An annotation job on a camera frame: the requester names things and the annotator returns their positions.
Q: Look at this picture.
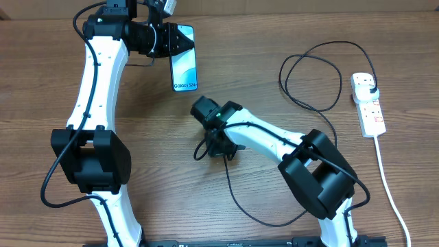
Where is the blue screen smartphone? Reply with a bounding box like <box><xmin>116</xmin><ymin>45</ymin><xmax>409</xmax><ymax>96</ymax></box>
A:
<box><xmin>170</xmin><ymin>24</ymin><xmax>198</xmax><ymax>92</ymax></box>

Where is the black charger cable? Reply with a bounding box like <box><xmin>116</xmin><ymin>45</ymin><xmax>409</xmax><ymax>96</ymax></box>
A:
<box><xmin>222</xmin><ymin>40</ymin><xmax>381</xmax><ymax>228</ymax></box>

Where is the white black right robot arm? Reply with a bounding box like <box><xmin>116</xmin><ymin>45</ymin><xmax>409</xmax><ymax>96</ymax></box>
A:
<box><xmin>191</xmin><ymin>96</ymin><xmax>367</xmax><ymax>246</ymax></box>

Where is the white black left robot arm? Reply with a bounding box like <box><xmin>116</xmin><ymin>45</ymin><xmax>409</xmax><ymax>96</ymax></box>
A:
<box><xmin>51</xmin><ymin>0</ymin><xmax>198</xmax><ymax>246</ymax></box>

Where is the white charger adapter plug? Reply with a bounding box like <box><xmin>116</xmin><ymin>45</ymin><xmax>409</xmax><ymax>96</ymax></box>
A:
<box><xmin>353</xmin><ymin>84</ymin><xmax>380</xmax><ymax>104</ymax></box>

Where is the white power strip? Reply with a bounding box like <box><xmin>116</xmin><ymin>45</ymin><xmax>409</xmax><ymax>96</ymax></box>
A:
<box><xmin>351</xmin><ymin>73</ymin><xmax>386</xmax><ymax>138</ymax></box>

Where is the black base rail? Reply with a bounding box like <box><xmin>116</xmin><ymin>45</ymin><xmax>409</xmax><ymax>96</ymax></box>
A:
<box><xmin>82</xmin><ymin>235</ymin><xmax>388</xmax><ymax>247</ymax></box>

